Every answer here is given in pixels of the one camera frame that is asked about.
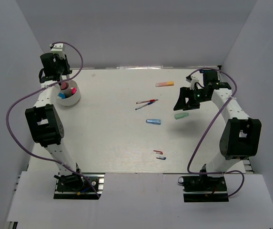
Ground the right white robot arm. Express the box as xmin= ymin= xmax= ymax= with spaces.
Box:
xmin=173 ymin=68 xmax=262 ymax=190

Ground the orange pink highlighter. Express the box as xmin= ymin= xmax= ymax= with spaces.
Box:
xmin=155 ymin=81 xmax=174 ymax=87

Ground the black blue highlighter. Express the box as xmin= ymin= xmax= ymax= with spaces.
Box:
xmin=58 ymin=93 xmax=66 ymax=99

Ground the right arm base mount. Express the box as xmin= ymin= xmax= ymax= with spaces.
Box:
xmin=178 ymin=175 xmax=229 ymax=203

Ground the red pen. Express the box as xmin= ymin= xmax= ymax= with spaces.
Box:
xmin=136 ymin=99 xmax=159 ymax=104

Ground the green eraser case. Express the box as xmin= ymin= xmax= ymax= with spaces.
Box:
xmin=174 ymin=112 xmax=189 ymax=120

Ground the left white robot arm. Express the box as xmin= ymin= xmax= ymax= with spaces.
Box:
xmin=25 ymin=52 xmax=80 ymax=177

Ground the blue pen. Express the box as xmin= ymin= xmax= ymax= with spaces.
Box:
xmin=135 ymin=101 xmax=155 ymax=111

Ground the white round organizer container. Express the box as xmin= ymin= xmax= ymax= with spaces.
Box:
xmin=56 ymin=80 xmax=81 ymax=106

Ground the pink glue bottle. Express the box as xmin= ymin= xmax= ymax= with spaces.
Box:
xmin=61 ymin=82 xmax=69 ymax=91

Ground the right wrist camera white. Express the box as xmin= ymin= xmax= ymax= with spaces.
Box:
xmin=186 ymin=75 xmax=199 ymax=90

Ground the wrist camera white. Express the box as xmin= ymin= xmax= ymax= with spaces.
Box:
xmin=186 ymin=75 xmax=199 ymax=90
xmin=50 ymin=43 xmax=65 ymax=60

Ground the red pen cap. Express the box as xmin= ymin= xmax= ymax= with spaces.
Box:
xmin=154 ymin=150 xmax=163 ymax=155

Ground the blue translucent cap case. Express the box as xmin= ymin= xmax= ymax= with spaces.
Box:
xmin=145 ymin=119 xmax=162 ymax=125

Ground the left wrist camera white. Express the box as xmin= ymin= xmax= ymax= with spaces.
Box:
xmin=50 ymin=43 xmax=65 ymax=60

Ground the blue label sticker right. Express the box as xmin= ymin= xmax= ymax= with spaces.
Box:
xmin=199 ymin=69 xmax=215 ymax=73

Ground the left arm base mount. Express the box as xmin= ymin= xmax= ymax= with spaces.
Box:
xmin=53 ymin=173 xmax=105 ymax=200

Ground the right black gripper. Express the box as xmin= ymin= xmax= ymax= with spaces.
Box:
xmin=173 ymin=87 xmax=210 ymax=111

